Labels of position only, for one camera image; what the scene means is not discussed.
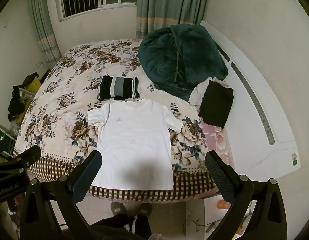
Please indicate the yellow box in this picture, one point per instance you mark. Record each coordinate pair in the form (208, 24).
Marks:
(34, 86)

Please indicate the white t-shirt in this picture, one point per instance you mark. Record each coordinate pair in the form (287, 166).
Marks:
(134, 141)

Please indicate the white crumpled cloth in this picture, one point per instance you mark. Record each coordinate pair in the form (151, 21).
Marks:
(197, 94)

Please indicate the grey slipper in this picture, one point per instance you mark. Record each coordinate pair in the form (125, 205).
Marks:
(118, 209)
(144, 209)

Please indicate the grey left slipper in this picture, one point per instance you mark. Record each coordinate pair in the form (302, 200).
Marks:
(118, 209)

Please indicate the green wire rack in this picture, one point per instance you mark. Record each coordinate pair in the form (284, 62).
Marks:
(7, 142)

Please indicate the floral bed cover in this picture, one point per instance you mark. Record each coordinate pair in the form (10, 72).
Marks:
(57, 122)

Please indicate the black clothes on pile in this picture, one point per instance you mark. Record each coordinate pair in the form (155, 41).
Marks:
(20, 98)

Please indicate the grey right slipper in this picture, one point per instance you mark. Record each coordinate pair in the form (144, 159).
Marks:
(144, 209)

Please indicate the pink floral pillow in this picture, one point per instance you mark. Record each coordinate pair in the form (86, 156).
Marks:
(216, 139)

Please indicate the wall power outlet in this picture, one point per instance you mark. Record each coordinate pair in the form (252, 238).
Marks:
(39, 63)

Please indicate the right grey-green curtain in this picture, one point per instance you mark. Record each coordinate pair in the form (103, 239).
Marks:
(156, 14)

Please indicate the left grey-green curtain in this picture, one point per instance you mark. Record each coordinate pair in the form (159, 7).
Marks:
(44, 32)

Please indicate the grey-green curtain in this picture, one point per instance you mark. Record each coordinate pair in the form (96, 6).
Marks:
(44, 32)
(156, 14)

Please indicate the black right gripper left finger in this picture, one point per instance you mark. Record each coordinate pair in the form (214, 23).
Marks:
(83, 175)

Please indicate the black grey striped folded garment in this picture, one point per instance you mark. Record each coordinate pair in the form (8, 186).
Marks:
(118, 88)

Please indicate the dark green plush blanket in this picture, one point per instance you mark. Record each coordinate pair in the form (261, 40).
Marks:
(177, 58)

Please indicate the white bed headboard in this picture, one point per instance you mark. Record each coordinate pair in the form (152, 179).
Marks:
(261, 140)

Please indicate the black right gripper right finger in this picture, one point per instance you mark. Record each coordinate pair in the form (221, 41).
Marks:
(223, 175)

